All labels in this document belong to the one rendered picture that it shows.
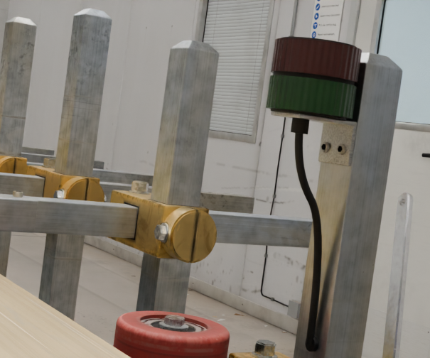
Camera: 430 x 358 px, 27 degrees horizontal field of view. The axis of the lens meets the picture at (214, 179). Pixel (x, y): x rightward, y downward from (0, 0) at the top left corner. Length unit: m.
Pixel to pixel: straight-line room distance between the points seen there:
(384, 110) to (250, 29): 5.05
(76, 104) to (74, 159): 0.06
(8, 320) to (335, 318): 0.22
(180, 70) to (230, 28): 5.04
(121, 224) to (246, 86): 4.78
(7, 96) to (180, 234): 0.54
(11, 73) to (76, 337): 0.75
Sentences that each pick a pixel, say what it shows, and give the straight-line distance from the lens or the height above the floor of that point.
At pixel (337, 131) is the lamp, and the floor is 1.06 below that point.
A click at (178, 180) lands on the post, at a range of 0.84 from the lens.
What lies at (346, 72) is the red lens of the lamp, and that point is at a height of 1.09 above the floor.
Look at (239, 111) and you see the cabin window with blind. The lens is 5.65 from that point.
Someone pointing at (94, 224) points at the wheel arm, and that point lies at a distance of 0.85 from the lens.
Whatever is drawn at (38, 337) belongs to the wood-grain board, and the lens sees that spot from 0.58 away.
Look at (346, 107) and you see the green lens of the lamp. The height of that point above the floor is 1.07.
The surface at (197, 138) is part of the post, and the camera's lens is 0.84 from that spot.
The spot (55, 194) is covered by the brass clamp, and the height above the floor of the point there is 0.95.
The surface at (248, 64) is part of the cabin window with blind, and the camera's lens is 5.63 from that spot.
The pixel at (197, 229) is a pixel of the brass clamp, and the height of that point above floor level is 0.95.
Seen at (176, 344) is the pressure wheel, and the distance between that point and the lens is 0.60.
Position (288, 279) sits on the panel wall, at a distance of 5.04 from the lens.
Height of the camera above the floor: 1.04
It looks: 3 degrees down
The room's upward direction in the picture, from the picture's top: 8 degrees clockwise
